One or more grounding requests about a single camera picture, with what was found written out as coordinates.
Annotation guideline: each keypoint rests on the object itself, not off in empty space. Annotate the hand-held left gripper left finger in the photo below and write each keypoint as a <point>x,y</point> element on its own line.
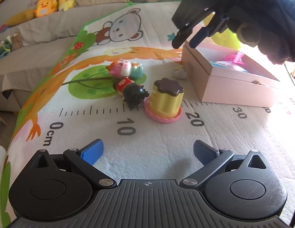
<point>92,150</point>

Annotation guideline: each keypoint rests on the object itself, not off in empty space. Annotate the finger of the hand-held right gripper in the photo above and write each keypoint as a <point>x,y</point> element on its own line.
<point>199,36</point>
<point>180,39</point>

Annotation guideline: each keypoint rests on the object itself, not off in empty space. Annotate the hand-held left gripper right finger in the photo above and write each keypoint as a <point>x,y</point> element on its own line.
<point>204,149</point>

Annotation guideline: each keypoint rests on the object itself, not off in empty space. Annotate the blue white tissue pack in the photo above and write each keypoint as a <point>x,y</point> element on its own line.
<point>223,64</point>

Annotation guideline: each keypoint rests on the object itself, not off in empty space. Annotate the pink toy basket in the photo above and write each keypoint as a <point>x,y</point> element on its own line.
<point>233,57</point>

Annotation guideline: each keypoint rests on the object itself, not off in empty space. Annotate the pink cardboard box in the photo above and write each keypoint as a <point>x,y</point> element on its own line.
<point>233,92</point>

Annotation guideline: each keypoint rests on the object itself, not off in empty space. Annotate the person's right hand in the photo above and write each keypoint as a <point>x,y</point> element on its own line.
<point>268,4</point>

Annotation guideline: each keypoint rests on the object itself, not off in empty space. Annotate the printed cartoon play mat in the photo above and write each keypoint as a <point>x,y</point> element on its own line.
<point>102,128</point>

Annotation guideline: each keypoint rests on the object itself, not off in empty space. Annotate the small yellow white egg toy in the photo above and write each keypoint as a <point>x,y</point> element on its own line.
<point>180,72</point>

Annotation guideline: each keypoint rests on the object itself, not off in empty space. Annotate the teal plastic toy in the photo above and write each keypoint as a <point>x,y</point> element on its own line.
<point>138,72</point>

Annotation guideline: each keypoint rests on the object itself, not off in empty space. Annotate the yellow pudding toy pink plate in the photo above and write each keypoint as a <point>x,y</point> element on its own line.
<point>165,99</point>

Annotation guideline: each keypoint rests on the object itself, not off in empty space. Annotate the pink pig figure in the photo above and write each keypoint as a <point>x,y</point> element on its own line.
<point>121,67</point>

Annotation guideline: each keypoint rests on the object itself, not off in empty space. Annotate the doll with red dress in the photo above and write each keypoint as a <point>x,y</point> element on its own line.
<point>134,95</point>

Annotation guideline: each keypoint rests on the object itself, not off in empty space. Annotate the sofa with beige cover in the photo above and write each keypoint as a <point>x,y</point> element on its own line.
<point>38,52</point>

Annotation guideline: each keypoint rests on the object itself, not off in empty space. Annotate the brown bear plush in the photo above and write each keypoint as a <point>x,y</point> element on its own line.
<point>17,41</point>

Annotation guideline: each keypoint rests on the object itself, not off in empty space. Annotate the green knitted toy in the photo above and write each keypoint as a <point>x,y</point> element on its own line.
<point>2,49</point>

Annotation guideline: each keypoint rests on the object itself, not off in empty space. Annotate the long yellow plush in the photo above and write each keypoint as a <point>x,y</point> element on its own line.
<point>19,19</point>

